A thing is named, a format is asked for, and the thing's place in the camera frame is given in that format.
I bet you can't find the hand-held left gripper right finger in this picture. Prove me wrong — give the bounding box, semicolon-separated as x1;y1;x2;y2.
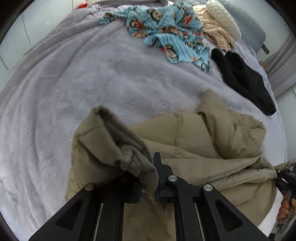
154;152;270;241

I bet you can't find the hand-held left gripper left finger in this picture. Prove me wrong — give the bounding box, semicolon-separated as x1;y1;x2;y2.
29;170;142;241

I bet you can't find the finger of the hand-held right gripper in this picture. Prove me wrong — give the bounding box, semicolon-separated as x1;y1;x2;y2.
275;170;289;186

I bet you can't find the beige puffer jacket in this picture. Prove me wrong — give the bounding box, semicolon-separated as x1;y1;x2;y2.
65;89;290;241

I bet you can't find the person's right hand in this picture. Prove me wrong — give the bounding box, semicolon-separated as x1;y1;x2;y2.
279;194;292;217

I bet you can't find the black folded garment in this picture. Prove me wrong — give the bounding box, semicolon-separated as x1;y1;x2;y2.
211;48;277;116

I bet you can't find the lilac plush blanket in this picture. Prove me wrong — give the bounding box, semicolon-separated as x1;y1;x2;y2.
0;0;288;237

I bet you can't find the grey curtain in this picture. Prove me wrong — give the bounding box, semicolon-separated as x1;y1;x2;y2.
264;35;296;98

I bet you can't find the blue monkey print pajamas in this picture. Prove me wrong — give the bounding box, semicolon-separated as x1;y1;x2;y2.
99;1;212;74

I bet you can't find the cream striped garment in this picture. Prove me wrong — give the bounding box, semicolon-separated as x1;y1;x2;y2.
193;5;234;51

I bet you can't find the grey quilted headboard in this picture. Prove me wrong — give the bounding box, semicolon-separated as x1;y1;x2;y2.
222;0;267;54

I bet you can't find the white round pleated cushion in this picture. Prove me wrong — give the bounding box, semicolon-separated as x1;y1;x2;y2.
205;0;241;44

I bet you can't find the grey duvet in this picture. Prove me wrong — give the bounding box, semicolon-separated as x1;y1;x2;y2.
88;0;170;10

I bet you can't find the white wardrobe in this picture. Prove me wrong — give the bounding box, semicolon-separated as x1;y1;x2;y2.
0;0;78;70

